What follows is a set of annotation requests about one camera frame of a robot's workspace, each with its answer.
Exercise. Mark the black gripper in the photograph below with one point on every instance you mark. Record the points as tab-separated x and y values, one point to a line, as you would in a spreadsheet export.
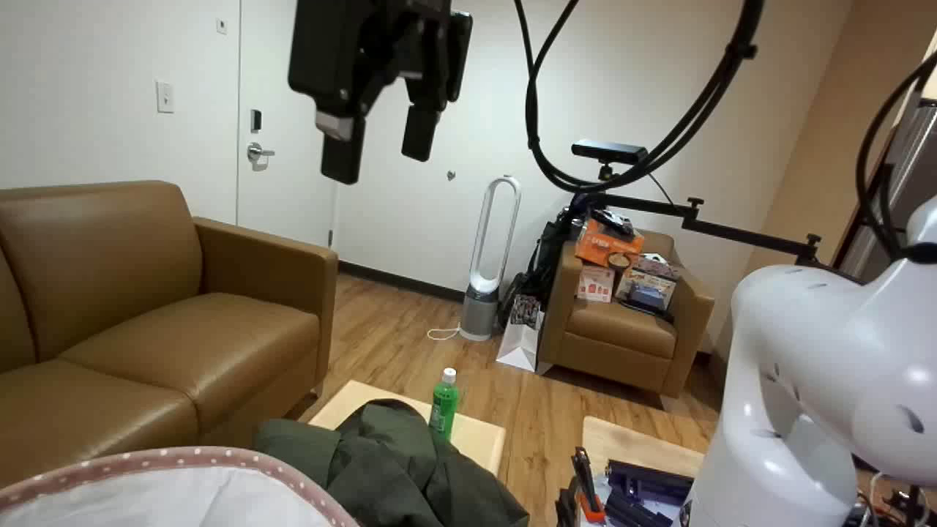
345	50

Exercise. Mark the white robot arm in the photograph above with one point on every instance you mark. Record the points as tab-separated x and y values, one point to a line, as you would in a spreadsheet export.
823	372

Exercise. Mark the pink patterned laundry basket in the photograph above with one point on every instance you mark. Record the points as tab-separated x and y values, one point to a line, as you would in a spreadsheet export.
173	488

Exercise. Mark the white door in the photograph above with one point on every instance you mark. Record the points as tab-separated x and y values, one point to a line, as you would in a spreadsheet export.
288	196

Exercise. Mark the white tower fan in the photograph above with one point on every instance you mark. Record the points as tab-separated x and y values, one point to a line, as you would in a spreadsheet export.
487	264

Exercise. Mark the orange box on armchair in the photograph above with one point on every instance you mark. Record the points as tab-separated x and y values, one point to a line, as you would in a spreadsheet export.
599	248

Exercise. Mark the white paper bag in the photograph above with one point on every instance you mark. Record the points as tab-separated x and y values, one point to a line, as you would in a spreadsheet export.
520	341

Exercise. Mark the green plastic bottle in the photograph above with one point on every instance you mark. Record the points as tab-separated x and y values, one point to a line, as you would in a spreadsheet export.
445	398

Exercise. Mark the brown leather armchair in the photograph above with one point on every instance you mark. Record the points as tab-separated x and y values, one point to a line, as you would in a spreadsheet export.
622	341

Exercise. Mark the brown leather sofa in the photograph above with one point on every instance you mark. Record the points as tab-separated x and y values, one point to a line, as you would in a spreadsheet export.
130	324

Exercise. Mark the dark green jacket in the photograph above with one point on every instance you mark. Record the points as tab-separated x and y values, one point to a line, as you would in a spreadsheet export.
388	466

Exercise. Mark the red black pliers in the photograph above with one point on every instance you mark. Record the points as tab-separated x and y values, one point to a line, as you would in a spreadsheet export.
584	483

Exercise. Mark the silver door handle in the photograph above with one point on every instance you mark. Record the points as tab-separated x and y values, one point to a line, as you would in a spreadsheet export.
258	157

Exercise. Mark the white light switch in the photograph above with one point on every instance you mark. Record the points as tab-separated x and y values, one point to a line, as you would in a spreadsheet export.
165	101

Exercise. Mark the black camera on boom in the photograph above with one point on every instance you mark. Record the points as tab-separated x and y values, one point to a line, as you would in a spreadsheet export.
609	153

